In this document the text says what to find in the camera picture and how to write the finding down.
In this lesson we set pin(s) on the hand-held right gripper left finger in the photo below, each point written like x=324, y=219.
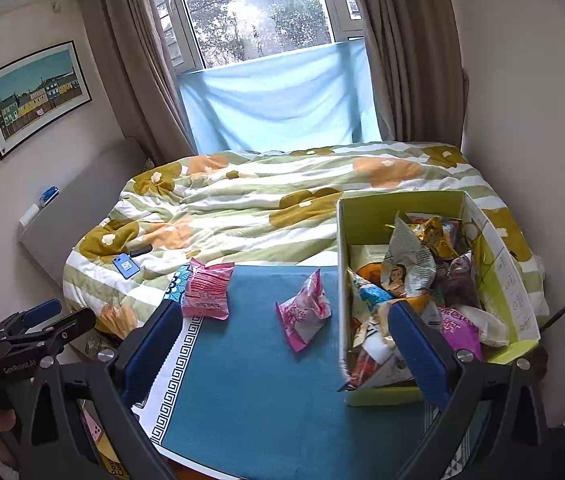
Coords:
x=150, y=350

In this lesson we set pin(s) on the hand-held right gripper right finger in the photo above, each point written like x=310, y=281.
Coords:
x=417, y=355

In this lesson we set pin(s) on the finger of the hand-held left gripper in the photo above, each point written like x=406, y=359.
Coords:
x=37, y=312
x=62, y=330

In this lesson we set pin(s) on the magenta and white snack packet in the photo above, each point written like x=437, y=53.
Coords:
x=457, y=332

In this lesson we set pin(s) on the plain white snack packet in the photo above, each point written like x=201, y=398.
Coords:
x=487, y=325

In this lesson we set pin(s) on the blue and cream snack packet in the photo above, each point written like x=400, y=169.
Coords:
x=370, y=295

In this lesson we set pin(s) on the pink snack packet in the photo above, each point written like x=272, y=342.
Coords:
x=305, y=310
x=207, y=290

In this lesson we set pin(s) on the dark purple snack packet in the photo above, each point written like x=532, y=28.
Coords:
x=457, y=275

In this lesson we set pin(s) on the green cardboard box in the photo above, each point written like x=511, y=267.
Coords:
x=500, y=270

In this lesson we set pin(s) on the gold snack packet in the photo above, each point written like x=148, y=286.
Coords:
x=435, y=235

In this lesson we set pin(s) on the blue card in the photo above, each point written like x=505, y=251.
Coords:
x=125, y=266

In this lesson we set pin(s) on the small white object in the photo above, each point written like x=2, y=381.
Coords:
x=30, y=215

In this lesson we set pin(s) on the small black device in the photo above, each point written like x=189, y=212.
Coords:
x=140, y=250

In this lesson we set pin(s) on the yellow printed box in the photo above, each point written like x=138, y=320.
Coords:
x=112, y=455

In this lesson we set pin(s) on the teal table mat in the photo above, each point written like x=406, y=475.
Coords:
x=262, y=385

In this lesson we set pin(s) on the grey headboard panel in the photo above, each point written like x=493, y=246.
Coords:
x=72, y=200

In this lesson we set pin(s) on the small blue object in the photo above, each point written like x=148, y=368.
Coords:
x=50, y=193

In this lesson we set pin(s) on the floral blanket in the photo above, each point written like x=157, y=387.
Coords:
x=262, y=200

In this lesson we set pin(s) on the brown curtain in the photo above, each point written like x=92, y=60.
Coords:
x=402, y=50
x=127, y=60

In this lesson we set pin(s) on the light blue window cloth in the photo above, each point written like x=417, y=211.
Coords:
x=272, y=100

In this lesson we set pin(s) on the window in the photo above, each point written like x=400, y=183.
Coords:
x=257, y=5

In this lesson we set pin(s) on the framed wall poster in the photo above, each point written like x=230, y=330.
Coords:
x=32, y=95

